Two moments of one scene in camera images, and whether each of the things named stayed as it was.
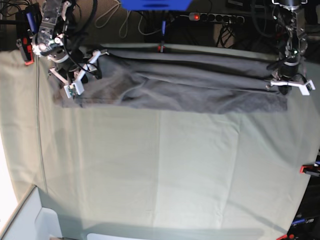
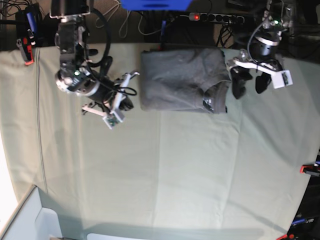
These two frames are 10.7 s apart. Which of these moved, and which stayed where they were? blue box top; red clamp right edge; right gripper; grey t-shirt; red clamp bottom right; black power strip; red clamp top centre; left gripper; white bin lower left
Moved: right gripper; grey t-shirt; left gripper
Stayed: white bin lower left; black power strip; red clamp top centre; blue box top; red clamp bottom right; red clamp right edge
